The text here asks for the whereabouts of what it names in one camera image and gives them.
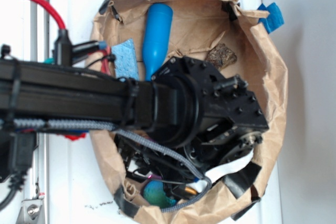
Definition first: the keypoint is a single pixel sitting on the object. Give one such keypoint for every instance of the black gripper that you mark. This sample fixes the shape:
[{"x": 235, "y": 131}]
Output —
[{"x": 219, "y": 153}]

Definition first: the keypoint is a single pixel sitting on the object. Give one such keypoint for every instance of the green ball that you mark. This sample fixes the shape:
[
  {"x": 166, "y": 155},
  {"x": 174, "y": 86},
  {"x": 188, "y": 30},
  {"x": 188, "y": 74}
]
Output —
[{"x": 154, "y": 194}]

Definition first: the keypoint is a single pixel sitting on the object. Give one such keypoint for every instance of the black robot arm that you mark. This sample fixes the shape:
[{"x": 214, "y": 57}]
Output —
[{"x": 179, "y": 128}]

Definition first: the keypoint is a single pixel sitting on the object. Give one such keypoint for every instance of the brown rock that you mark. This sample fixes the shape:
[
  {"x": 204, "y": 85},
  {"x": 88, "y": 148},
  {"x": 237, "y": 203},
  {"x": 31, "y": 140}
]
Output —
[{"x": 221, "y": 57}]

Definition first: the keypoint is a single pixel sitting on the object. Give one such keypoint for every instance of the brown paper bag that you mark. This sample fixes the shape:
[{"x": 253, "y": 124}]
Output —
[{"x": 198, "y": 26}]

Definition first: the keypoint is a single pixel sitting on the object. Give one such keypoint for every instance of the blue sponge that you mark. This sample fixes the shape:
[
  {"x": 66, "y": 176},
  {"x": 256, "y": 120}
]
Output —
[{"x": 125, "y": 64}]

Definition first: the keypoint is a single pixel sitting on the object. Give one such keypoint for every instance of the blue plastic bottle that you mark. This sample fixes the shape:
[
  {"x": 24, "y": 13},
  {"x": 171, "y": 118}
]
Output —
[{"x": 156, "y": 37}]

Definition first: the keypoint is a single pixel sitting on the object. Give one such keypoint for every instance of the blue tape piece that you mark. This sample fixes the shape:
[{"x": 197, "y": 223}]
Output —
[{"x": 274, "y": 20}]

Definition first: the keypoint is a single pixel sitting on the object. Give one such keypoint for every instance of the aluminium frame rail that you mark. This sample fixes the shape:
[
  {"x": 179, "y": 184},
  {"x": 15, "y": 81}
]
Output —
[{"x": 36, "y": 48}]

